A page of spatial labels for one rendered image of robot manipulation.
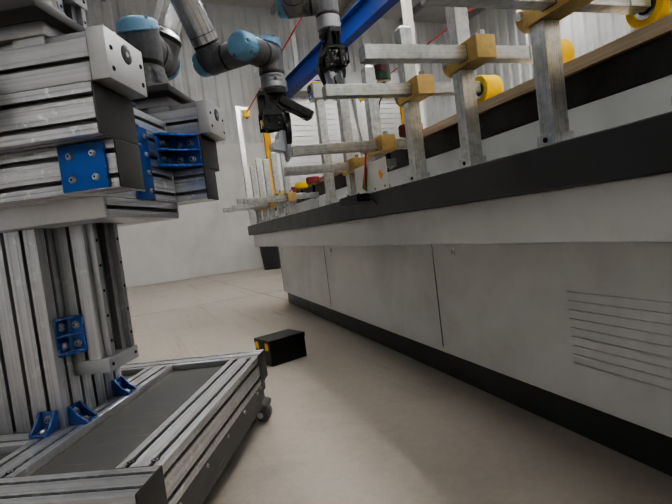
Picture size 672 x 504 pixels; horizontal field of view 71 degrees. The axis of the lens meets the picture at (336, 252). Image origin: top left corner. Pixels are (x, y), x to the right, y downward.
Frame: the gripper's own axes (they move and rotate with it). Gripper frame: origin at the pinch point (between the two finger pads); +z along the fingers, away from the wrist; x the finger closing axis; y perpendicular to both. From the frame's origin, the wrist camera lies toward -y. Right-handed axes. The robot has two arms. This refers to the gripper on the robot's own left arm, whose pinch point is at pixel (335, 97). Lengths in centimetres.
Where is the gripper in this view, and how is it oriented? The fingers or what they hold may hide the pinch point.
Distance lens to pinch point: 161.5
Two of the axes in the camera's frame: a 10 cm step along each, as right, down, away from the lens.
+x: 9.3, -1.3, 3.3
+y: 3.3, 0.1, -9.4
